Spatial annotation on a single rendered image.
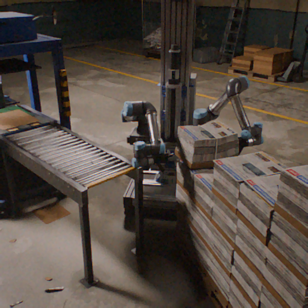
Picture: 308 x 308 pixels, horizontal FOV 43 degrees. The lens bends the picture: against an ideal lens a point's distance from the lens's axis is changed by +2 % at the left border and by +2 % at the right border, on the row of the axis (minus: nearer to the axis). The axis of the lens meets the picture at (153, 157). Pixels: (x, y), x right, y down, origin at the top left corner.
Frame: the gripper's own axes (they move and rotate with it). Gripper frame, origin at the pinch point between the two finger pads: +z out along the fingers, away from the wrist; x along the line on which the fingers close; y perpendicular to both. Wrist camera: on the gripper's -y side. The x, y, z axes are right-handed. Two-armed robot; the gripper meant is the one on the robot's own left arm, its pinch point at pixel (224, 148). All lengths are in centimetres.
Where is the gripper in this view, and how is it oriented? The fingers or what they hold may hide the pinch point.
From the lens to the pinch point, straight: 312.0
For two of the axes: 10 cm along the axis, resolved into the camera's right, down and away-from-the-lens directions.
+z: -9.2, 1.6, -3.5
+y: 0.0, -9.0, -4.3
